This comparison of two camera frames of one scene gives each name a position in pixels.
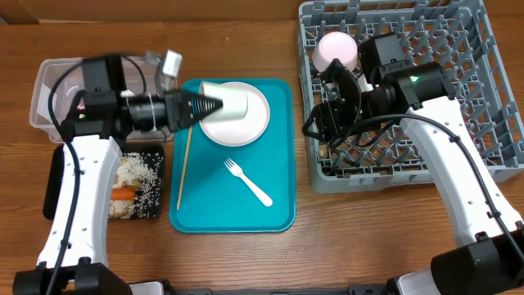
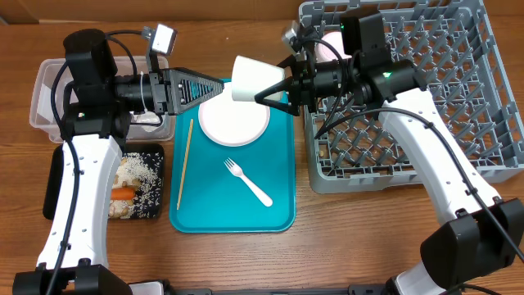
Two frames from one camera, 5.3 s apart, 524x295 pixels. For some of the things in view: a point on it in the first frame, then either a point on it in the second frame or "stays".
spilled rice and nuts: (142, 171) stays
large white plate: (241, 132) stays
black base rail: (353, 290) stays
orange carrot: (123, 193) stays
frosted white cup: (235, 102) to (251, 76)
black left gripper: (182, 110) to (176, 89)
